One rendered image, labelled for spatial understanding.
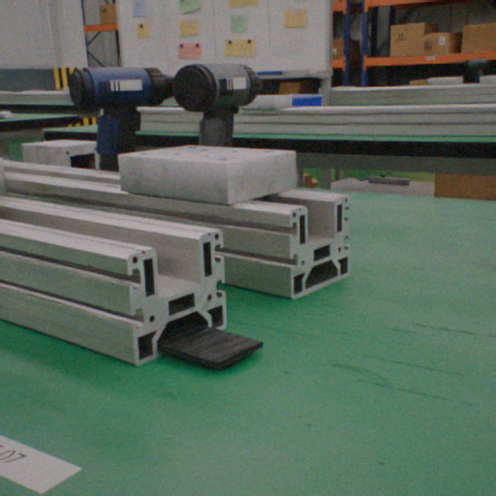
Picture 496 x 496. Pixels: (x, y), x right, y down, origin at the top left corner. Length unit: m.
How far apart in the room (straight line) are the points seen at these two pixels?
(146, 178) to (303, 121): 1.69
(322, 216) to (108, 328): 0.27
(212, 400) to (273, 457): 0.08
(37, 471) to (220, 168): 0.36
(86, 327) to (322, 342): 0.18
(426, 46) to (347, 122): 8.48
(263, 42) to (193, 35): 0.50
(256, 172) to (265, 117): 1.79
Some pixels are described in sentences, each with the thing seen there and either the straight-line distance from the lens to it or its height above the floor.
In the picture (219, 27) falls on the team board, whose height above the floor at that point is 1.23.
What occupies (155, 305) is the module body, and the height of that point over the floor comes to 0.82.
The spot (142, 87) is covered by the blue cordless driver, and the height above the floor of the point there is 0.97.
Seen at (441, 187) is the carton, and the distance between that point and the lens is 4.42.
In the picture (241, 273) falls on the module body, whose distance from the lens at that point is 0.69.
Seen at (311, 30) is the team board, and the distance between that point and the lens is 3.88.
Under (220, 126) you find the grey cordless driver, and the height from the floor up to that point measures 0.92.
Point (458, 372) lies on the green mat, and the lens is 0.52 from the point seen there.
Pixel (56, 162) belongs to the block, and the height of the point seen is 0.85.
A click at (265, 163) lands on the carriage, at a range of 0.72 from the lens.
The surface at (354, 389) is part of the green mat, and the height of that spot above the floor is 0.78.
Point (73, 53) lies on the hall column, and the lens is 9.33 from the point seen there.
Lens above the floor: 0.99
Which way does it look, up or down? 14 degrees down
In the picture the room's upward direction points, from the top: 2 degrees counter-clockwise
